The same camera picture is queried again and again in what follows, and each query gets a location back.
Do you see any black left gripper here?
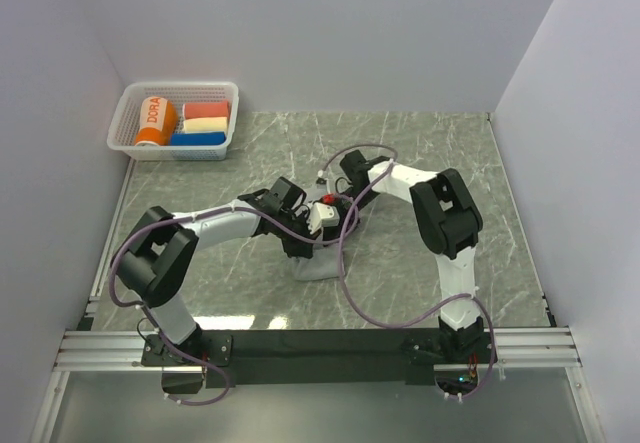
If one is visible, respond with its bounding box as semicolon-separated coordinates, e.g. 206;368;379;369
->
275;209;322;259

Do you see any grey towel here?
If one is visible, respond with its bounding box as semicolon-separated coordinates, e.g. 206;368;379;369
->
293;187;362;283

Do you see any orange cartoon towel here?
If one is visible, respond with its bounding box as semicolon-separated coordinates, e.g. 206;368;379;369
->
134;96;179;146

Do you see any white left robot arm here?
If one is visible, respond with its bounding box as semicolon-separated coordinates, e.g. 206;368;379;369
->
110;178;340;365

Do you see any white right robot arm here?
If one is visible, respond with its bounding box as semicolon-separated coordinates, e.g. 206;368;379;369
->
338;145;489;362

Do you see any blue rolled towel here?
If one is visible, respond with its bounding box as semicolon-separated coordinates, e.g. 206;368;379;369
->
169;132;227;147

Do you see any cream rolled towel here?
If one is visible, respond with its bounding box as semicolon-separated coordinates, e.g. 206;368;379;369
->
183;116;229;134

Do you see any red rolled towel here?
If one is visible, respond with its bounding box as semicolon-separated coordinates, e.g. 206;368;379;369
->
183;100;231;119

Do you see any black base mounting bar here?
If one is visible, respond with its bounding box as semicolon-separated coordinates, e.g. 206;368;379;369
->
141;328;496;388

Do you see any white plastic basket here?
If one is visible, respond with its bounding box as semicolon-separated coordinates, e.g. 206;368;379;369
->
107;81;239;161

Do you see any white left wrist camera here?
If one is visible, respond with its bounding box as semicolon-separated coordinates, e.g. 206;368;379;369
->
307;202;341;235

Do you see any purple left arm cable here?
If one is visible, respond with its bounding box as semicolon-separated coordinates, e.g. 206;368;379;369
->
109;193;359;407

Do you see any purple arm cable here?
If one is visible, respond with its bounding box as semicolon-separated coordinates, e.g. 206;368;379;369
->
319;143;497;402
109;193;359;407

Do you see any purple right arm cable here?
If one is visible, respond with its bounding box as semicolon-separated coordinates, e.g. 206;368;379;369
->
319;143;497;402

